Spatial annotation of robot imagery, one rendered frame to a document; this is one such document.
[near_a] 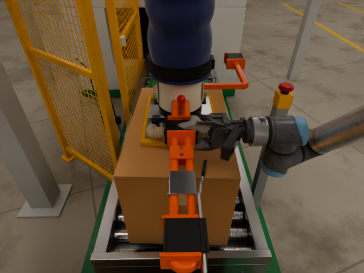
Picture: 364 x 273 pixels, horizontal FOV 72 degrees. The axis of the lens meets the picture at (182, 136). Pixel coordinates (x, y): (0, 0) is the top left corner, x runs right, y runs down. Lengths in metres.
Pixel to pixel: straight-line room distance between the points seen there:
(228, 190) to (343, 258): 1.29
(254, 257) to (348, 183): 1.54
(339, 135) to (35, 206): 1.96
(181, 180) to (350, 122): 0.47
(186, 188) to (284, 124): 0.35
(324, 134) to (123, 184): 0.64
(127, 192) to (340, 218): 1.68
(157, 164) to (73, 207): 1.35
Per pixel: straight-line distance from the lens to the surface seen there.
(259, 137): 0.75
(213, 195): 0.86
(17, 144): 1.77
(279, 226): 1.98
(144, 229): 1.04
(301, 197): 2.20
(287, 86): 1.28
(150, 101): 1.13
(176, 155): 0.65
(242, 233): 1.22
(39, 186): 1.99
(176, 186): 0.58
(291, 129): 0.78
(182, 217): 0.52
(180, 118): 0.77
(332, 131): 0.84
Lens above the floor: 1.57
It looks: 38 degrees down
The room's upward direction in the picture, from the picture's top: straight up
